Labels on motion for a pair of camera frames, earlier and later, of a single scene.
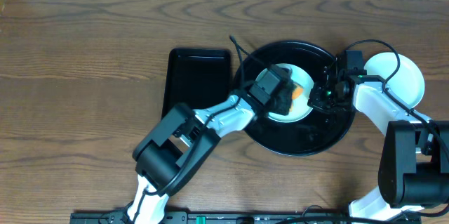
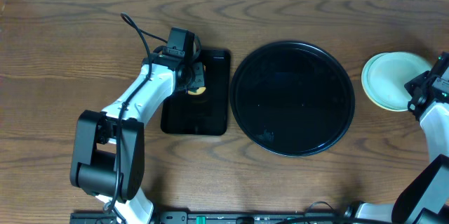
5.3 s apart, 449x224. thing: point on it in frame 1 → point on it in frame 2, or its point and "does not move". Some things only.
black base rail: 209,218 does not move
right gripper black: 321,98 → 414,88
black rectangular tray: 197,78 does not move
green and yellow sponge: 297,90 → 198,86
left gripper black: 285,97 → 198,75
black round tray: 322,129 does not move
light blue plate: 299,107 → 385,75
